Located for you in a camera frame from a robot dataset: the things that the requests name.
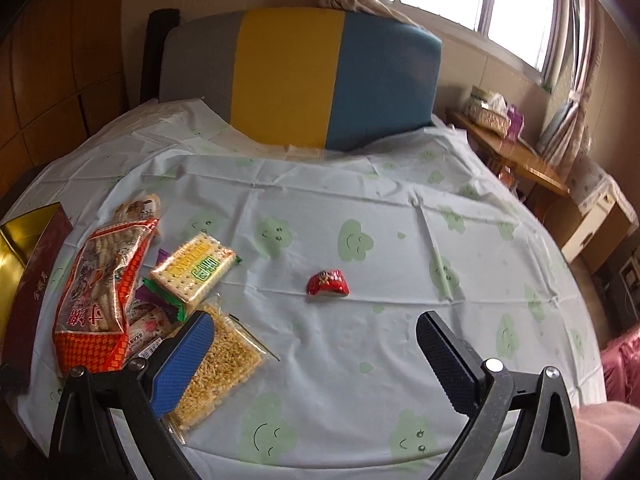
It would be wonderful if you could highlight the large red orange snack bag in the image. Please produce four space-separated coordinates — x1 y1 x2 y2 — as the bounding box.
52 194 160 376

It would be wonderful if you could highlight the purple snack packet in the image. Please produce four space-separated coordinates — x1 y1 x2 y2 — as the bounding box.
134 248 188 323

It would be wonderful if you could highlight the clear puffed rice snack pack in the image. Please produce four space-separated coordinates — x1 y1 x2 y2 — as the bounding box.
167 302 279 437

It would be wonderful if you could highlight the yellow green cracker pack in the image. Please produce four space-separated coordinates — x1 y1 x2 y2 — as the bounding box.
168 232 241 309

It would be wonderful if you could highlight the red gold gift box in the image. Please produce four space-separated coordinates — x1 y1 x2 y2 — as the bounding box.
1 202 73 393

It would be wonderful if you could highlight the pink cushion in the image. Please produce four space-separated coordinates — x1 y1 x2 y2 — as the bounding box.
574 324 639 479

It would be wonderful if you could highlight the pink white snack bar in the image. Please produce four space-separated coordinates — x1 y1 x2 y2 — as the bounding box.
126 307 172 360

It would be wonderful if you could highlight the small red wrapped candy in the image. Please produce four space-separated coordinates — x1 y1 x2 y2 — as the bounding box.
306 269 350 297

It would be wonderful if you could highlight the pale green cloud tablecloth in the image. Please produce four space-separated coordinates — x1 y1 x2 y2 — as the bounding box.
10 100 605 479

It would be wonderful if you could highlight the wooden side table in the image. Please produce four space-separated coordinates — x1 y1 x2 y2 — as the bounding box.
446 108 568 222

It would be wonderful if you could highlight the tissue box on side table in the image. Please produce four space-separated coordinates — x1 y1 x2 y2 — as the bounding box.
463 86 524 142

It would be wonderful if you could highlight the beige curtain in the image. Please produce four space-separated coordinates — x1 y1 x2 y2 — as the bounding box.
319 0 602 174

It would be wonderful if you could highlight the grey yellow blue chair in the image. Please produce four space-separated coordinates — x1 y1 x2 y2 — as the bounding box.
160 6 442 152

